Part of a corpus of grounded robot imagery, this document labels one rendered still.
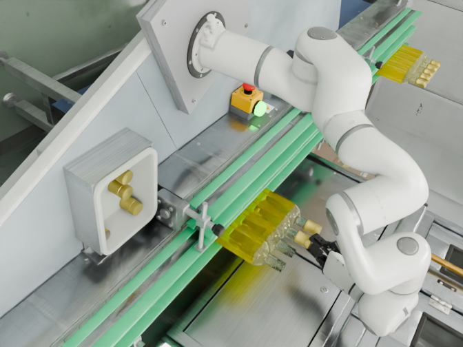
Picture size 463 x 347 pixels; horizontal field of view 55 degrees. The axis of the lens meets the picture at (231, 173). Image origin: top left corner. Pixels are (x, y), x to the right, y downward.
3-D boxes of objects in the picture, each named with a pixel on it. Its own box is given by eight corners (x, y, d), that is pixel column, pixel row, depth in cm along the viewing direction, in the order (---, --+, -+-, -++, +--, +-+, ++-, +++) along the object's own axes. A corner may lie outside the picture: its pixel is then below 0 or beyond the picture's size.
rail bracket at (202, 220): (174, 238, 113) (213, 264, 109) (176, 192, 102) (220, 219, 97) (182, 230, 115) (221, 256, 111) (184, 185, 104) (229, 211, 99)
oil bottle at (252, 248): (196, 230, 125) (260, 271, 117) (197, 217, 121) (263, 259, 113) (208, 218, 128) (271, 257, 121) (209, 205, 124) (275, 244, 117)
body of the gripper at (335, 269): (366, 292, 118) (335, 263, 124) (377, 268, 111) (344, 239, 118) (347, 306, 114) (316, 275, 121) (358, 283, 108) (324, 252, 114)
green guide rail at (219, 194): (187, 205, 110) (213, 222, 108) (187, 202, 110) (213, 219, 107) (406, 8, 223) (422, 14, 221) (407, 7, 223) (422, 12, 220)
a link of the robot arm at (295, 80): (251, 98, 99) (317, 125, 94) (257, 45, 90) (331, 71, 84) (272, 78, 105) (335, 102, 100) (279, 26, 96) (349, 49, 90)
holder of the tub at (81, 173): (79, 252, 105) (103, 270, 102) (62, 166, 86) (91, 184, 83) (131, 211, 116) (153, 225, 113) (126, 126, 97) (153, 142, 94)
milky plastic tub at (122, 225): (76, 240, 101) (105, 260, 98) (63, 167, 86) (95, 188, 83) (131, 197, 112) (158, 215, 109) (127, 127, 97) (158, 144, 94)
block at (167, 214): (153, 219, 114) (174, 233, 112) (153, 194, 108) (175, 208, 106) (162, 212, 117) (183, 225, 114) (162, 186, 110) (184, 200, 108)
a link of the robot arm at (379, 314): (397, 245, 91) (389, 283, 108) (353, 287, 88) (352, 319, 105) (433, 274, 87) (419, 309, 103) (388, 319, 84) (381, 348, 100)
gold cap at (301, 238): (292, 244, 124) (306, 251, 122) (295, 235, 121) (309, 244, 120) (297, 235, 126) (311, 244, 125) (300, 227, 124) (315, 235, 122)
